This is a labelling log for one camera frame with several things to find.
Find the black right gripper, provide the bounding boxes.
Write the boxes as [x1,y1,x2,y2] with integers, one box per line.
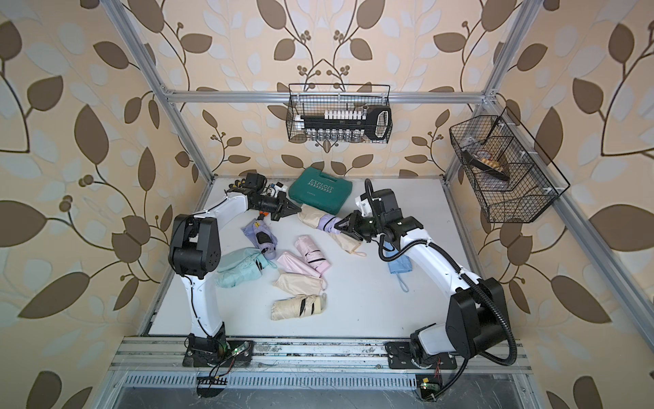
[336,210,386,242]

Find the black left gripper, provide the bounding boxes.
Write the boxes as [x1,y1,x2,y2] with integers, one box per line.
[251,191,300,220]

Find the lilac umbrella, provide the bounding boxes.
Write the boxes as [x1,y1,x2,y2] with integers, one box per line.
[317,214,342,234]
[241,219,278,260]

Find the pink sleeved umbrella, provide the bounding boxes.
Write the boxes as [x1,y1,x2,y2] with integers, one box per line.
[295,235,331,275]

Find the mint green umbrella sleeve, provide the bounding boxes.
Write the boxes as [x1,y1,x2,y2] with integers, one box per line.
[216,247,262,273]

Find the cream umbrella sleeve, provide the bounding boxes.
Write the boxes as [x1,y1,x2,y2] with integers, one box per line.
[274,273,327,296]

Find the cream bare umbrella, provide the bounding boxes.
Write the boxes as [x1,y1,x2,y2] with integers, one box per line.
[271,294,327,321]

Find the beige sleeved umbrella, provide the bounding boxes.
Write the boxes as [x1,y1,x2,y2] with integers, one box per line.
[330,233,367,257]
[298,204,328,230]

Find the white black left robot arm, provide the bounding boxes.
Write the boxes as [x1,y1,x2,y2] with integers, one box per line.
[169,172,301,338]

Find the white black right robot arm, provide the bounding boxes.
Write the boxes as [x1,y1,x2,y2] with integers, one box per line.
[336,180,518,366]

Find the green plastic tool case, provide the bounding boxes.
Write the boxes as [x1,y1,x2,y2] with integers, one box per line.
[288,167,353,215]

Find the black socket bit holder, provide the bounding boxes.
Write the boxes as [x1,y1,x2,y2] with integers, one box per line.
[286,105,393,141]

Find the dark tool in side basket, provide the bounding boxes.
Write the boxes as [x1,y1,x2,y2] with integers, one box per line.
[463,150,510,182]

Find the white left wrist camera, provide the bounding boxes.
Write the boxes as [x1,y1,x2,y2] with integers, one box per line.
[267,182,288,198]

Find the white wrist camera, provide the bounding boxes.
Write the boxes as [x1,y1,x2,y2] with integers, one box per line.
[355,194,373,217]
[267,182,288,198]

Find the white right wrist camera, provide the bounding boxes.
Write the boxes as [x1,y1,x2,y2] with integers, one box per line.
[355,194,373,217]

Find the black rear wire basket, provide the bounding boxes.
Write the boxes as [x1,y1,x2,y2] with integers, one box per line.
[285,82,393,145]

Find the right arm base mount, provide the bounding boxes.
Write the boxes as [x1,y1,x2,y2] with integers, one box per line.
[384,325,457,371]

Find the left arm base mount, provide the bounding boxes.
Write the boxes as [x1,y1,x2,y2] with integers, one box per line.
[182,328,255,367]

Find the black side wire basket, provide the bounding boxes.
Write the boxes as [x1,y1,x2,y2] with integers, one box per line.
[449,107,571,223]

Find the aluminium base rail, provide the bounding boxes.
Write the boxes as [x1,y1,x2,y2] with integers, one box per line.
[108,336,533,374]

